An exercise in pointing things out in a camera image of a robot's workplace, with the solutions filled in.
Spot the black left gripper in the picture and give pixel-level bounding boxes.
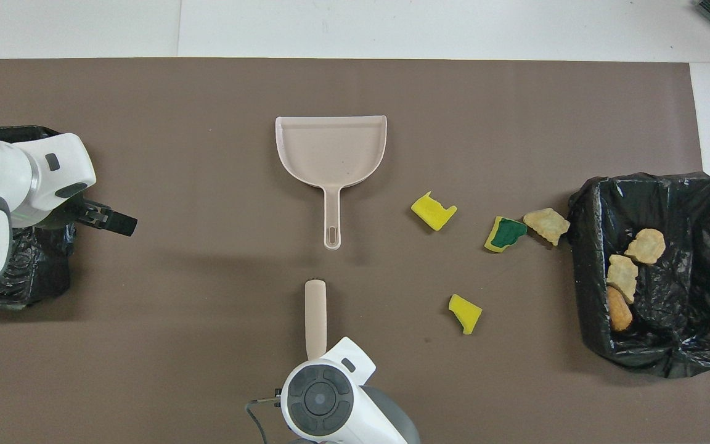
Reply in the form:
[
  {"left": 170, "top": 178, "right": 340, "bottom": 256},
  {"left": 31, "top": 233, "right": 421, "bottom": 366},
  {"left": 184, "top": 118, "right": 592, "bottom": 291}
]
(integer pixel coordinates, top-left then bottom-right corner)
[{"left": 53, "top": 195, "right": 139, "bottom": 237}]

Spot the beige hand brush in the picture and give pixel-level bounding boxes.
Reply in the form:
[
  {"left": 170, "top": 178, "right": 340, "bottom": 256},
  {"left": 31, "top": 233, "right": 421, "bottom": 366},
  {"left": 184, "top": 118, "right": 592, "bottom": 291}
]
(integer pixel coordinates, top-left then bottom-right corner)
[{"left": 304, "top": 279, "right": 328, "bottom": 362}]

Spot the beige plastic dustpan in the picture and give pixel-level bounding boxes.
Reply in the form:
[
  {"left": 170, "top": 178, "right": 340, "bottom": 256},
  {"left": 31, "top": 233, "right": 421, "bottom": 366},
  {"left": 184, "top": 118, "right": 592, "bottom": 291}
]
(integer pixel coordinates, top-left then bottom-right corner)
[{"left": 275, "top": 115, "right": 388, "bottom": 250}]

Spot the notched yellow sponge piece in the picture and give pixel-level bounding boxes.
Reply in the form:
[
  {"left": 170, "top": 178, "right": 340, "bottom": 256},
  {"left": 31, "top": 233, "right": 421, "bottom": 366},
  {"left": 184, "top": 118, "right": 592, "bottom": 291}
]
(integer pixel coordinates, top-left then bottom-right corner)
[{"left": 410, "top": 191, "right": 458, "bottom": 232}]

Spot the green and yellow sponge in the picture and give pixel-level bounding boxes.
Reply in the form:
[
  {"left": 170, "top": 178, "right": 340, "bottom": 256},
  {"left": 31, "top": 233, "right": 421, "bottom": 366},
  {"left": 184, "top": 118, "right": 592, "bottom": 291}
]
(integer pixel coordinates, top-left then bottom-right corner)
[{"left": 484, "top": 216, "right": 528, "bottom": 253}]

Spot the pale bread piece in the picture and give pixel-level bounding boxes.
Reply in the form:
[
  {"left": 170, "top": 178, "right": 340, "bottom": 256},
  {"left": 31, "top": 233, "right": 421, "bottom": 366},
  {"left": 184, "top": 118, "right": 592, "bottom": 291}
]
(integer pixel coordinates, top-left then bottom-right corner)
[
  {"left": 523, "top": 208, "right": 571, "bottom": 247},
  {"left": 606, "top": 255, "right": 639, "bottom": 304},
  {"left": 624, "top": 228, "right": 666, "bottom": 265}
]

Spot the brown oval bread roll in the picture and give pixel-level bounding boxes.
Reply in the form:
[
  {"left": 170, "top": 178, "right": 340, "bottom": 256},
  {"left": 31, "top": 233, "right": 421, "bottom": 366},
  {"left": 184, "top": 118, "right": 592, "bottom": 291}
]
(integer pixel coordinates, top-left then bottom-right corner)
[{"left": 606, "top": 286, "right": 634, "bottom": 332}]

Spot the black bag-covered closed bin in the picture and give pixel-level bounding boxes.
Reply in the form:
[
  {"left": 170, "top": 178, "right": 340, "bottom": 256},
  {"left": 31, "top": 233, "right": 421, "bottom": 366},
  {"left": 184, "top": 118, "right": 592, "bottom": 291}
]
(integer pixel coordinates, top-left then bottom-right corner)
[{"left": 0, "top": 126, "right": 78, "bottom": 310}]

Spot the black bag-lined open bin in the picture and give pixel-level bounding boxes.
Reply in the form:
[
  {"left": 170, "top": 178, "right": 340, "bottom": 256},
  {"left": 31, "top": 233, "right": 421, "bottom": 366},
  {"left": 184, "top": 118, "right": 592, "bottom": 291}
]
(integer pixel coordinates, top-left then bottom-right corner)
[{"left": 568, "top": 171, "right": 710, "bottom": 378}]

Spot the brown table mat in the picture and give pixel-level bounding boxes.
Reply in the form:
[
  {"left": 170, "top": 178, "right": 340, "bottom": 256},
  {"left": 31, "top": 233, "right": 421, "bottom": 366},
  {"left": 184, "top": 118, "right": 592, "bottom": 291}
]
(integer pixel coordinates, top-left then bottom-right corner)
[{"left": 0, "top": 59, "right": 710, "bottom": 444}]

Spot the yellow sponge wedge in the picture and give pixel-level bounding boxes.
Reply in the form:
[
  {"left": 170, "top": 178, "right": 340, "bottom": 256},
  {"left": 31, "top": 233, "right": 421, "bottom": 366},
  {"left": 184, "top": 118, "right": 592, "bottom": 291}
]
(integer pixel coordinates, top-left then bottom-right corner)
[{"left": 448, "top": 294, "right": 483, "bottom": 335}]

